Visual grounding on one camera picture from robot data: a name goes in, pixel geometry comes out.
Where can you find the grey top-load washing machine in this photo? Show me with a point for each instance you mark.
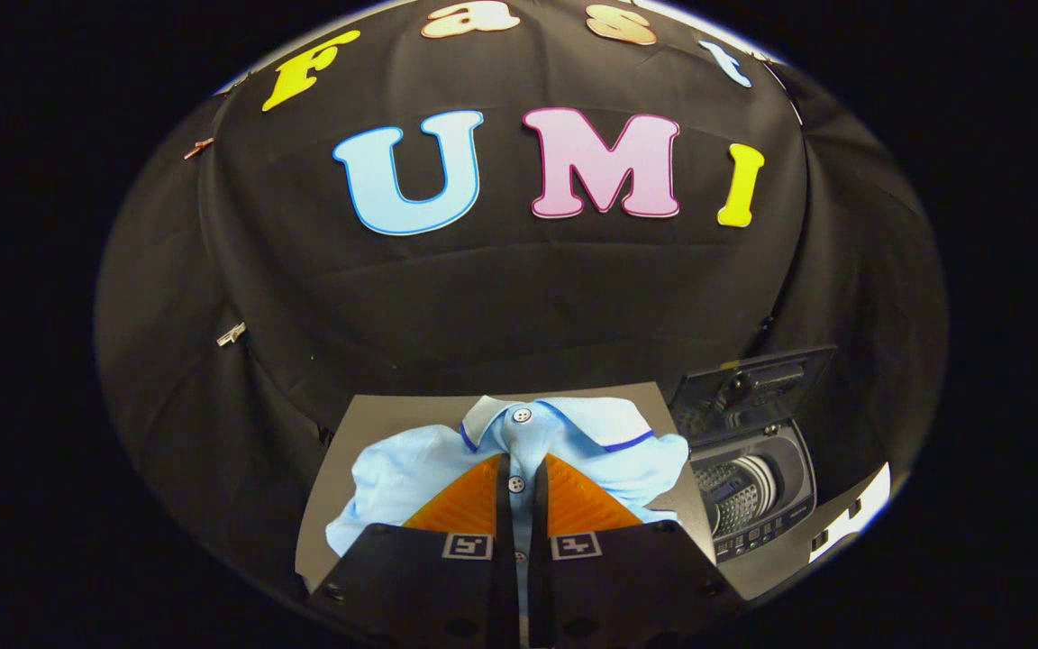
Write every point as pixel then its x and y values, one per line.
pixel 780 478

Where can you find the black backdrop cloth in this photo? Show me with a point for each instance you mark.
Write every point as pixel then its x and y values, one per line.
pixel 501 306

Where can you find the grey cabinet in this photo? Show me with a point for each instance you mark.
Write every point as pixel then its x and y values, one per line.
pixel 375 415

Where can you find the light blue polo shirt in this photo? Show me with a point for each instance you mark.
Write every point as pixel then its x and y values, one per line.
pixel 411 469

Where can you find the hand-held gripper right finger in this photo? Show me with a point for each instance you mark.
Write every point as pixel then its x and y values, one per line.
pixel 618 577

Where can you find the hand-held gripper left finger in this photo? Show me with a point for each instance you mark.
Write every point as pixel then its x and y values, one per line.
pixel 429 577

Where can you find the copper clip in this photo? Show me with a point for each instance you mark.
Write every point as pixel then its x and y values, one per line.
pixel 198 147

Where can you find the silver clip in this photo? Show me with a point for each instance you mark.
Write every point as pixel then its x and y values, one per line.
pixel 231 335

